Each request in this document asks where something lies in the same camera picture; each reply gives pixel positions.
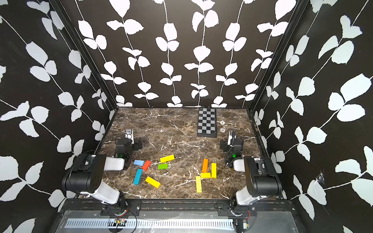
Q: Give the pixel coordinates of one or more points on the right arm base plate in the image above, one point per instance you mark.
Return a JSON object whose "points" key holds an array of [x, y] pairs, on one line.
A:
{"points": [[227, 208]]}

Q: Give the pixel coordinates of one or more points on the yellow upright block right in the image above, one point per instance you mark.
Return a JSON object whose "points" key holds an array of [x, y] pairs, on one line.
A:
{"points": [[213, 170]]}

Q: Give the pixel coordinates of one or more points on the orange block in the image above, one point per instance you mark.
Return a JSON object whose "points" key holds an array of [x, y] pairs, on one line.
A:
{"points": [[205, 166]]}

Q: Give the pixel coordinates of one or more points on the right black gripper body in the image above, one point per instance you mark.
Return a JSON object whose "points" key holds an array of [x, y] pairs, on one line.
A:
{"points": [[227, 147]]}

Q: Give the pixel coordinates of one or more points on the black white checkerboard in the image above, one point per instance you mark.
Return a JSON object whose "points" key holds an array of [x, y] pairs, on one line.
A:
{"points": [[207, 122]]}

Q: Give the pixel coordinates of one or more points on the white perforated cable duct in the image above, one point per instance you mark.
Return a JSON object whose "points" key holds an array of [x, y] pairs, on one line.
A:
{"points": [[92, 223]]}

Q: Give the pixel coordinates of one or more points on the yellow long block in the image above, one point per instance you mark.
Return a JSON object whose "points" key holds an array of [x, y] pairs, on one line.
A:
{"points": [[167, 158], [198, 184]]}

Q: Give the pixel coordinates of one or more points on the teal long block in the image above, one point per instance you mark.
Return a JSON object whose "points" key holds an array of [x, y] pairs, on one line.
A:
{"points": [[138, 177]]}

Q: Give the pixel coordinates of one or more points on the light blue short block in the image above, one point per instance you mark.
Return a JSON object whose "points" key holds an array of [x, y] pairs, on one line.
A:
{"points": [[139, 163]]}

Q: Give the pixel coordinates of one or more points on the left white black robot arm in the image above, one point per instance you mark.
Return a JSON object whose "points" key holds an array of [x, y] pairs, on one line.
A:
{"points": [[85, 176]]}

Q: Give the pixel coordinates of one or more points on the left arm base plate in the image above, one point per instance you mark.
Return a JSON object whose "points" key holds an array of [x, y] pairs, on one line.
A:
{"points": [[133, 206]]}

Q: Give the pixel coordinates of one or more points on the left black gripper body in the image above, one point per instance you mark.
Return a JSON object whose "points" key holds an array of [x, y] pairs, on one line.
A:
{"points": [[136, 145]]}

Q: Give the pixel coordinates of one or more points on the yellow-orange long block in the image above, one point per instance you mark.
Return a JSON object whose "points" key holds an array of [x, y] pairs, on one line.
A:
{"points": [[152, 182]]}

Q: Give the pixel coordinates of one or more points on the green short block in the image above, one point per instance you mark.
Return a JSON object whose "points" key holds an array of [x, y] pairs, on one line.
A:
{"points": [[162, 166]]}

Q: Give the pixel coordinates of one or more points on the yellow short block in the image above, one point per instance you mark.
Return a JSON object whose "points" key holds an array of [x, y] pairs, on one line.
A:
{"points": [[206, 175]]}

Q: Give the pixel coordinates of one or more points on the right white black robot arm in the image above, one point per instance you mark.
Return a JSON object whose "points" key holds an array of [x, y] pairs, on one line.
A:
{"points": [[262, 180]]}

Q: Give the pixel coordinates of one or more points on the red short block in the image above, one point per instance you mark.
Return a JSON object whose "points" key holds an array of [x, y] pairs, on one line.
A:
{"points": [[146, 165]]}

